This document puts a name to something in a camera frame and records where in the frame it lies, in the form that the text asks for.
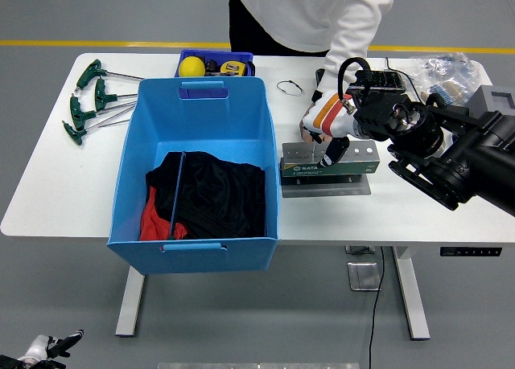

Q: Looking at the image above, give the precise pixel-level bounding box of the tan resistor tape strip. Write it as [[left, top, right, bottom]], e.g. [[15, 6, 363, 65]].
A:
[[420, 81, 470, 103]]

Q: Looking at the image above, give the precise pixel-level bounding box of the metal floor plate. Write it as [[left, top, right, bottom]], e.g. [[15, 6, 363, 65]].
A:
[[346, 261, 382, 292]]

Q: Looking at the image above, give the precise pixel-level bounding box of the black cloth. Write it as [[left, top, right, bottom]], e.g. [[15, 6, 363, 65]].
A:
[[144, 150, 269, 240]]

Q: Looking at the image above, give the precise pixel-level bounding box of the black table control panel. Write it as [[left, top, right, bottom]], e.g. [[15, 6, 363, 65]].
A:
[[439, 246, 503, 257]]

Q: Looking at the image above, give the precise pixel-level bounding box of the thin wire loop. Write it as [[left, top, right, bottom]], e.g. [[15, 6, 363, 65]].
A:
[[276, 79, 303, 97]]

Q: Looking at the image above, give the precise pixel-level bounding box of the small dark blue tray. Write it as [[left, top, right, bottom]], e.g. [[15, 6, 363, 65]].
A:
[[175, 49, 255, 80]]

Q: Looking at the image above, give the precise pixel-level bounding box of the large blue plastic bin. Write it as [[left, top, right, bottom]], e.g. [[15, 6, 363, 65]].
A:
[[106, 77, 281, 276]]

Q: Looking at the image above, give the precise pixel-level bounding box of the red cloth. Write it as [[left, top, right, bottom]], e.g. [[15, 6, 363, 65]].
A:
[[139, 186, 188, 241]]

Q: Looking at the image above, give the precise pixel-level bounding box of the yellow ball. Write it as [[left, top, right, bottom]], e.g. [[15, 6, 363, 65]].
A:
[[178, 55, 206, 77]]

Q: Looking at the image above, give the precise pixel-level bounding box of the grey foam box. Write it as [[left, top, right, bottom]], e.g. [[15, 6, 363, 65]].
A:
[[466, 84, 515, 115]]

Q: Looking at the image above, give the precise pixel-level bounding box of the person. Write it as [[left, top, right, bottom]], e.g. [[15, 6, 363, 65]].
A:
[[229, 0, 394, 144]]

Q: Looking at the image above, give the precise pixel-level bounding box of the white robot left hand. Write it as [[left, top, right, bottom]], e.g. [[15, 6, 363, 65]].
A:
[[18, 329, 84, 365]]

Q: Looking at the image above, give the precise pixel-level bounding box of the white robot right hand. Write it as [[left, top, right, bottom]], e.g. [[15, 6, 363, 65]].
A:
[[301, 89, 360, 170]]

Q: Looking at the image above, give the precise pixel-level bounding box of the black electronic device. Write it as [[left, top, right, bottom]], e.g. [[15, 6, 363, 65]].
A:
[[315, 68, 406, 93]]

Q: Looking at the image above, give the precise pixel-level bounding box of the grey metal wrench rack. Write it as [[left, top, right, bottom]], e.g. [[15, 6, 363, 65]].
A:
[[279, 140, 381, 199]]

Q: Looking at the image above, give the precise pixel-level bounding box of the black adapter cable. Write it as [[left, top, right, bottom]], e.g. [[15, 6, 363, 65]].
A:
[[385, 56, 428, 103]]

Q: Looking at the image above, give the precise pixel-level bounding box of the yellow floor tape line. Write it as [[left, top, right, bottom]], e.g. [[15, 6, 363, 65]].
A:
[[0, 39, 515, 55]]

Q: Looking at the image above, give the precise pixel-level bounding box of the large green T-handle hex wrench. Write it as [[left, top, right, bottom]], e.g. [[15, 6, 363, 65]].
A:
[[167, 150, 187, 241]]

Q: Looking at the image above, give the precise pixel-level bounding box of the white table leg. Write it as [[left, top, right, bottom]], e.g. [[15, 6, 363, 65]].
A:
[[392, 246, 431, 341], [115, 266, 148, 338]]

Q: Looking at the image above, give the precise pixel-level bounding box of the person's left hand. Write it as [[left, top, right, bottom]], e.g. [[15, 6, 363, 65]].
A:
[[299, 100, 323, 144]]

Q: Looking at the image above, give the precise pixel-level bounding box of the clear plastic parts bag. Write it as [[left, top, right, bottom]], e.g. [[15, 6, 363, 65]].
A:
[[412, 51, 484, 105]]

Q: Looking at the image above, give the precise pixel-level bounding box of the yellow tape measure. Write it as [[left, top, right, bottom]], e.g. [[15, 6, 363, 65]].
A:
[[219, 59, 248, 77]]

